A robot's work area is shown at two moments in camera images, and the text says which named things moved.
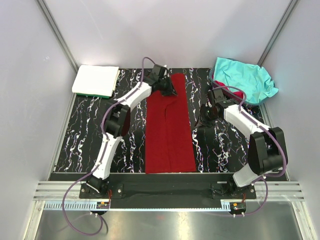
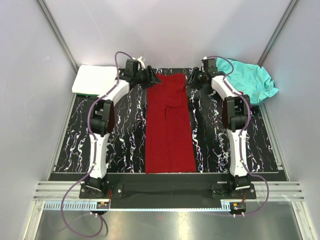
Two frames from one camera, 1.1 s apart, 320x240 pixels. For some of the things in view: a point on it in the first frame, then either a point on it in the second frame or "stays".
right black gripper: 201,119 -> 192,78
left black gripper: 171,90 -> 152,79
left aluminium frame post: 58,35 stays
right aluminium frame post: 277,31 stays
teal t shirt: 254,80 stays
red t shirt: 169,144 stays
